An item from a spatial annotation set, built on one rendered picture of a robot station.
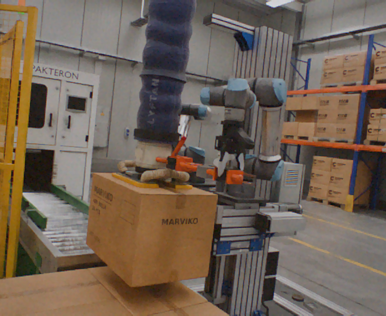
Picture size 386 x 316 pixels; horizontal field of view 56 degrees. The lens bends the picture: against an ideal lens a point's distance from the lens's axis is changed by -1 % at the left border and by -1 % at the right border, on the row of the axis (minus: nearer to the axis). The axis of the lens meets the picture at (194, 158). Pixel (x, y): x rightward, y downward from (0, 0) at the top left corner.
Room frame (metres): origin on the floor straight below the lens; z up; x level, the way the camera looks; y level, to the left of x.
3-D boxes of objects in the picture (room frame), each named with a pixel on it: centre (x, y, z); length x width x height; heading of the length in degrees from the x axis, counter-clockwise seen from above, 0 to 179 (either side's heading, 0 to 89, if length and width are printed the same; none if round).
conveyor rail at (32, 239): (2.88, 1.36, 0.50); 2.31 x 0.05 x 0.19; 37
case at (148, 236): (1.83, 0.21, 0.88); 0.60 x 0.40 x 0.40; 35
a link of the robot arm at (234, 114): (1.36, -0.13, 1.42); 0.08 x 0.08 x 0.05
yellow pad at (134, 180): (1.78, 0.29, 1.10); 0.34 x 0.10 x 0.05; 35
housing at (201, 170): (1.45, -0.06, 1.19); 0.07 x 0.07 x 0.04; 35
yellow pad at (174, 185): (1.89, 0.13, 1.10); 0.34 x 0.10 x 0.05; 35
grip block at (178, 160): (1.63, 0.06, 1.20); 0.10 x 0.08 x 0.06; 125
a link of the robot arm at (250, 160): (1.98, -0.28, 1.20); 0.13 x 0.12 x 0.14; 65
